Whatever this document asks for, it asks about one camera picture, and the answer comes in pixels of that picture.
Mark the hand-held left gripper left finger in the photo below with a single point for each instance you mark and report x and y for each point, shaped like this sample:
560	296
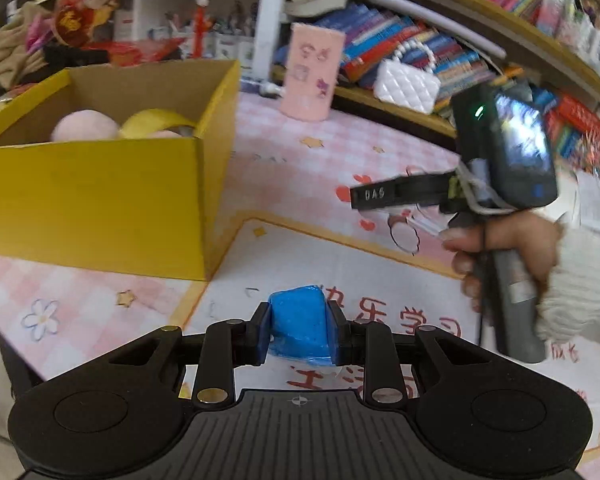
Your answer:
262	331

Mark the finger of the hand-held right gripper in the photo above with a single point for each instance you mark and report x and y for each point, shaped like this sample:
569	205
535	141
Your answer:
390	192

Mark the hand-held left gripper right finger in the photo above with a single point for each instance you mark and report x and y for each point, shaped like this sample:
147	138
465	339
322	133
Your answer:
336	336

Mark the blue clay block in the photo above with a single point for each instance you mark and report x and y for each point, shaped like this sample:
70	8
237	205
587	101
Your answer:
300	320

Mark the yellow cardboard box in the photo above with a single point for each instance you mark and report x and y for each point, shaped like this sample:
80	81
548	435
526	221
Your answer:
90	205

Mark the yellow curved toy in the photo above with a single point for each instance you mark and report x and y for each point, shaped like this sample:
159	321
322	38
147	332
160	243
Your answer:
152	119

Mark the pink plush toy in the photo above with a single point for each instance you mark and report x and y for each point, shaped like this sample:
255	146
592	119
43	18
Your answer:
85	126

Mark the person's right forearm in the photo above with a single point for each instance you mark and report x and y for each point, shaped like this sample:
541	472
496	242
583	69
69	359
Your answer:
580	295

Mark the person's right hand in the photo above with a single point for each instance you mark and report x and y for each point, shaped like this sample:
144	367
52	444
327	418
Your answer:
515	240

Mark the white printed table mat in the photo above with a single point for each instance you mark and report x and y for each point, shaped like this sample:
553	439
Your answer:
330	260

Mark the red boxed book set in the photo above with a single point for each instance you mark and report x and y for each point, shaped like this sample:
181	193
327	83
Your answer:
580	125

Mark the wooden bookshelf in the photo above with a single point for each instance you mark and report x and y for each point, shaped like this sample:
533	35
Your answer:
360	102

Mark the open exercise book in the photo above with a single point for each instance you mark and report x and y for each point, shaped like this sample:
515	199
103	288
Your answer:
597	205

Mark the pink checked tablecloth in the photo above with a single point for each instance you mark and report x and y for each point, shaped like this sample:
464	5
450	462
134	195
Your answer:
290	160

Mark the white quilted handbag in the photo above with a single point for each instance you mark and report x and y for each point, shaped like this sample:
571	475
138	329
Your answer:
405	87

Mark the pink cylindrical container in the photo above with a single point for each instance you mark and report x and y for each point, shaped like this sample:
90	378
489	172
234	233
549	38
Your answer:
311	75

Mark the row of colourful books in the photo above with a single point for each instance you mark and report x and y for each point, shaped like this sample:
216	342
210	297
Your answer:
380	35

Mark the rolled white paper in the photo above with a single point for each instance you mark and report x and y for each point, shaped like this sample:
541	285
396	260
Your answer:
430	17

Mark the white pole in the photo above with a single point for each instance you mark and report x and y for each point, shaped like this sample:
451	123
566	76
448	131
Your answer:
270	15

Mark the small pink plush ball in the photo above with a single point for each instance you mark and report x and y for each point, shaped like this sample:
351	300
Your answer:
167	134

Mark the red figure pen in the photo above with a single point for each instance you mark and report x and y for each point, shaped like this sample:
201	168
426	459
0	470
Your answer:
201	30

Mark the red paper box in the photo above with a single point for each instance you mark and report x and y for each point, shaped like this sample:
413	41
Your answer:
130	51

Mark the white storage rack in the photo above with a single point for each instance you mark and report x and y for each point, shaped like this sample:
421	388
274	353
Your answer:
160	5

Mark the red figurine decoration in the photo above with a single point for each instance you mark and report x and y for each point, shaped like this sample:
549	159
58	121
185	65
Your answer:
80	10

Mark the beige cloth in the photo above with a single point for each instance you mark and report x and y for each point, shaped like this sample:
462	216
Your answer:
15	50

